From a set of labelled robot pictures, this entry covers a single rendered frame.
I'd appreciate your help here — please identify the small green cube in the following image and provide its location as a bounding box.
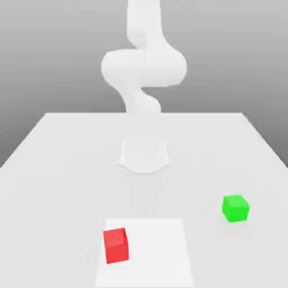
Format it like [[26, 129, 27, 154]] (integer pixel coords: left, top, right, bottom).
[[221, 195, 250, 223]]

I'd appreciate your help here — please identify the small red cube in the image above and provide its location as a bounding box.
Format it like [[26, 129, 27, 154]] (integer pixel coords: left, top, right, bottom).
[[103, 227, 130, 264]]

